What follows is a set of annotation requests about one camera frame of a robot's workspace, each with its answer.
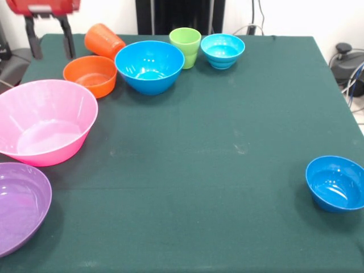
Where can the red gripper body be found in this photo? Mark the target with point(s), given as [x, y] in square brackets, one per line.
[42, 6]

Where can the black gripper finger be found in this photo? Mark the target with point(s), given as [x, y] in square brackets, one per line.
[34, 39]
[68, 38]

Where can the orange plastic cup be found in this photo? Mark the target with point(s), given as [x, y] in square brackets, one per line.
[102, 42]

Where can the orange plastic bowl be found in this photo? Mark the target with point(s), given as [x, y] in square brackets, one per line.
[94, 74]

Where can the large pink plastic bowl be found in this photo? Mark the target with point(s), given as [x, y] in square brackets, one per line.
[42, 122]

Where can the large light blue bowl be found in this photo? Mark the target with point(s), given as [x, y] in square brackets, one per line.
[149, 72]

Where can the large purple plastic bowl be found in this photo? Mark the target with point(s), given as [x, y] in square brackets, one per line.
[20, 207]

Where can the grey office chair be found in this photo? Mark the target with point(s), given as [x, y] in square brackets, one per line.
[14, 65]

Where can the green plastic cup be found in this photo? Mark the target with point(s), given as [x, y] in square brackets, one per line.
[185, 45]

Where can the small cyan ribbed bowl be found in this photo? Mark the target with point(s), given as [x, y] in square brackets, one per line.
[221, 52]

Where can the dark green tablecloth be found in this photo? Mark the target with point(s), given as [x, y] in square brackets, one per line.
[227, 142]

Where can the small dark blue bowl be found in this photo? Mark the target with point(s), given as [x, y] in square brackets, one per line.
[335, 185]

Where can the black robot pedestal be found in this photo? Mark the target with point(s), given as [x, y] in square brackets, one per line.
[176, 14]

